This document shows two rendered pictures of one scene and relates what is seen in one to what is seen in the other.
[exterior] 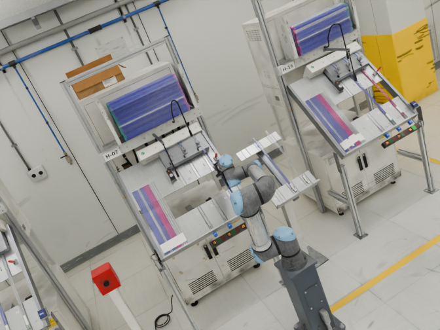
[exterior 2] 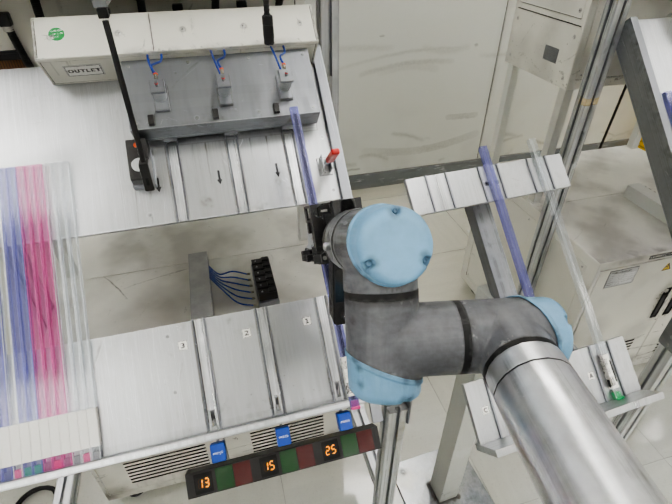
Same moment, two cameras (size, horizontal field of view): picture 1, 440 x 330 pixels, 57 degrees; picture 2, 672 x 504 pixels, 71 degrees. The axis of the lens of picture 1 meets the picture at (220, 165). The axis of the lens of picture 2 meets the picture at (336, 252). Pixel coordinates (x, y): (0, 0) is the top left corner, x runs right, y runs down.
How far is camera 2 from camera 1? 1.94 m
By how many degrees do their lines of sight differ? 14
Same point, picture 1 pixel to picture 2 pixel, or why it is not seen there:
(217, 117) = (356, 55)
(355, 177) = (630, 327)
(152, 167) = (89, 105)
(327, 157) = (611, 268)
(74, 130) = not seen: outside the picture
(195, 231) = (148, 415)
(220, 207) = (276, 350)
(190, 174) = (215, 186)
